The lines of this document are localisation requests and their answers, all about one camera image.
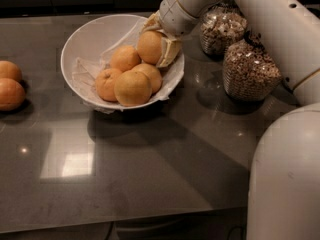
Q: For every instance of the front glass cereal jar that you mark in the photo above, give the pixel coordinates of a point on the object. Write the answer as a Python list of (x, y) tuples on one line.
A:
[(249, 73)]

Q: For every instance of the back left glass cereal jar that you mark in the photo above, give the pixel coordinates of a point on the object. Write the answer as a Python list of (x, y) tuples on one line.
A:
[(221, 26)]

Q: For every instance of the orange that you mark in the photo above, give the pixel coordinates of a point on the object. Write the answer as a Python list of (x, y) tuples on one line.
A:
[(104, 83), (12, 94), (132, 89), (149, 47), (125, 58), (152, 73), (10, 70)]

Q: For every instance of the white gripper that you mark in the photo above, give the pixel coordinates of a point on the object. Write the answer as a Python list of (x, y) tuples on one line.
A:
[(172, 13)]

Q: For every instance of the white paper towel liner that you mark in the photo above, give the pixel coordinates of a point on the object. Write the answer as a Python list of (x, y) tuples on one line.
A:
[(87, 71)]

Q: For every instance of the white bowl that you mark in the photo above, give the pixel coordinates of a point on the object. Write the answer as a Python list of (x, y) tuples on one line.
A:
[(90, 37)]

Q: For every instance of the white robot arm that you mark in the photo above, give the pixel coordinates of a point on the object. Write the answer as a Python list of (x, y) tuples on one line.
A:
[(284, 189)]

